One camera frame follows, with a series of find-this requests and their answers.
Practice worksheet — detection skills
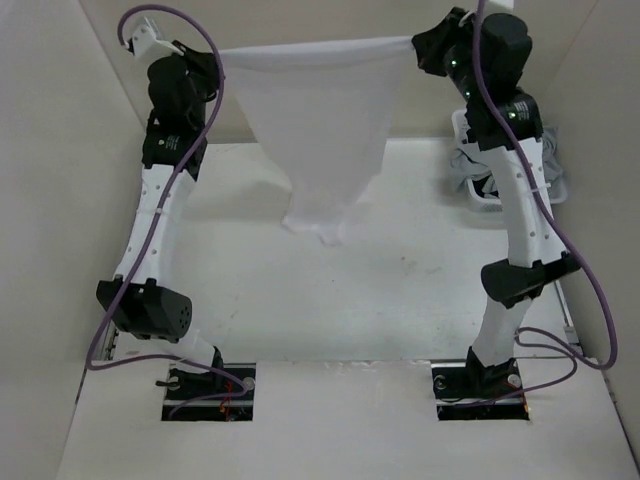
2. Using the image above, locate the grey tank top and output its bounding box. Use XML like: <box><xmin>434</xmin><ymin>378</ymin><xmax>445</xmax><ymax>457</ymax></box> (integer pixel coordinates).
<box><xmin>446</xmin><ymin>124</ymin><xmax>569</xmax><ymax>206</ymax></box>

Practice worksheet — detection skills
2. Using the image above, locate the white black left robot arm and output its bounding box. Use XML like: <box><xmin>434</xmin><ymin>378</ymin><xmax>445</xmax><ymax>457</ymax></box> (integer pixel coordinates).
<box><xmin>95</xmin><ymin>41</ymin><xmax>225</xmax><ymax>399</ymax></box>

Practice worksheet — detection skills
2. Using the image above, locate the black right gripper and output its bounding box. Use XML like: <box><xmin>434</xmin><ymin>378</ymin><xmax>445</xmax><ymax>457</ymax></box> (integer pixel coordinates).
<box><xmin>412</xmin><ymin>7</ymin><xmax>483</xmax><ymax>103</ymax></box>

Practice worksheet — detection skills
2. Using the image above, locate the metal table edge rail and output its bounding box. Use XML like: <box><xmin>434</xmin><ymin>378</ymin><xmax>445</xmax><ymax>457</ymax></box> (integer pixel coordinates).
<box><xmin>94</xmin><ymin>321</ymin><xmax>119</xmax><ymax>361</ymax></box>

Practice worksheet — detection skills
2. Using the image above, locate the white plastic laundry basket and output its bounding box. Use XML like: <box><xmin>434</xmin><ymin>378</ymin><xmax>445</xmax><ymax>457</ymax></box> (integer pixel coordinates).
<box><xmin>451</xmin><ymin>109</ymin><xmax>569</xmax><ymax>214</ymax></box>

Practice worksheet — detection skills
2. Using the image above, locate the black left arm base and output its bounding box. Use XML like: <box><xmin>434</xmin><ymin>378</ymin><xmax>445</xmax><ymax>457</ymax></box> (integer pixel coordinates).
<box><xmin>156</xmin><ymin>363</ymin><xmax>257</xmax><ymax>422</ymax></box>

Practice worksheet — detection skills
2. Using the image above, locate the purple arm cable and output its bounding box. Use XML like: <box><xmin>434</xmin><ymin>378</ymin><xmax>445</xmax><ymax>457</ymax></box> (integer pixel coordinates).
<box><xmin>439</xmin><ymin>0</ymin><xmax>619</xmax><ymax>409</ymax></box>
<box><xmin>86</xmin><ymin>3</ymin><xmax>251</xmax><ymax>421</ymax></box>

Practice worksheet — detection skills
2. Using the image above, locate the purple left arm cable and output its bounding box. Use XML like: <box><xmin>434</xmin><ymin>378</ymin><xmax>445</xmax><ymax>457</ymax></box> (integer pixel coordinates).
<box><xmin>86</xmin><ymin>3</ymin><xmax>251</xmax><ymax>421</ymax></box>

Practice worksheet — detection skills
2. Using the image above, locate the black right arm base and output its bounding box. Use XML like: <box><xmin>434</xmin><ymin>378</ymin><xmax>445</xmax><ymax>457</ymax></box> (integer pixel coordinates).
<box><xmin>431</xmin><ymin>350</ymin><xmax>529</xmax><ymax>421</ymax></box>

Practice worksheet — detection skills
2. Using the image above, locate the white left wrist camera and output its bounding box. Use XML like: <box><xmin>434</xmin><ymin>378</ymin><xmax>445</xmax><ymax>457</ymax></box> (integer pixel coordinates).
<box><xmin>128</xmin><ymin>17</ymin><xmax>184</xmax><ymax>64</ymax></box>

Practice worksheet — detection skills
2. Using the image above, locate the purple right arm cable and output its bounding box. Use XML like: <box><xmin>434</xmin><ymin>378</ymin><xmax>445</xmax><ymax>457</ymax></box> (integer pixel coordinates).
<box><xmin>439</xmin><ymin>0</ymin><xmax>619</xmax><ymax>409</ymax></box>

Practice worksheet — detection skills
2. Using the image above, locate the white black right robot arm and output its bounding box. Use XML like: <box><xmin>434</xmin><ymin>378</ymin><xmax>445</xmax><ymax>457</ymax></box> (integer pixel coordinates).
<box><xmin>412</xmin><ymin>7</ymin><xmax>579</xmax><ymax>403</ymax></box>

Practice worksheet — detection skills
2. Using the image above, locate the white tank top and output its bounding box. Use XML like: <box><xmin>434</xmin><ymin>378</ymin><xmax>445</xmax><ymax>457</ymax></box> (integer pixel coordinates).
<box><xmin>221</xmin><ymin>36</ymin><xmax>414</xmax><ymax>245</ymax></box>

